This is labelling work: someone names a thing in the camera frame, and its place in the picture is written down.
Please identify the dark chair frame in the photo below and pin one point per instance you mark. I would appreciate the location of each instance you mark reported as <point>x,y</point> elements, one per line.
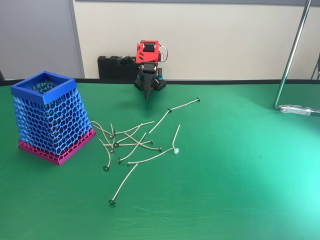
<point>318,65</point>

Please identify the blue magenta mesh basket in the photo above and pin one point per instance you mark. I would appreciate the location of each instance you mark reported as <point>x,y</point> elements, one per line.
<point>50,120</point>

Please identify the wrist camera board on bracket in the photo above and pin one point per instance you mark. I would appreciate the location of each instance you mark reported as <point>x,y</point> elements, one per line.
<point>123,61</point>

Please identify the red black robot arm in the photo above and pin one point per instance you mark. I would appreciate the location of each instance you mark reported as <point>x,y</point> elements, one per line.
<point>147,56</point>

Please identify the candle wick with metal base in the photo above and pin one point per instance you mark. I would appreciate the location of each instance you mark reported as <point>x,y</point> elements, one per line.
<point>169,109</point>
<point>105,168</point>
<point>114,133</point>
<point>119,160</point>
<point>111,136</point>
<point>198,99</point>
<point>107,144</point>
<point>176,151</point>
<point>128,163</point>
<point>160,149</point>
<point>111,150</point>
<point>115,144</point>
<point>111,201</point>

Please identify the silver metal clamp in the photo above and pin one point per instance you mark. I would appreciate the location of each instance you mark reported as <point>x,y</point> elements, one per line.
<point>297,110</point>

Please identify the chrome metal tube stand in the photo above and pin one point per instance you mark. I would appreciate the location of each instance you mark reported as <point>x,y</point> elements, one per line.
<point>291,57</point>

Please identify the black plastic tool case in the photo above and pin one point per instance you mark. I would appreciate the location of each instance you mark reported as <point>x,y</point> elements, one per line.
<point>107,67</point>

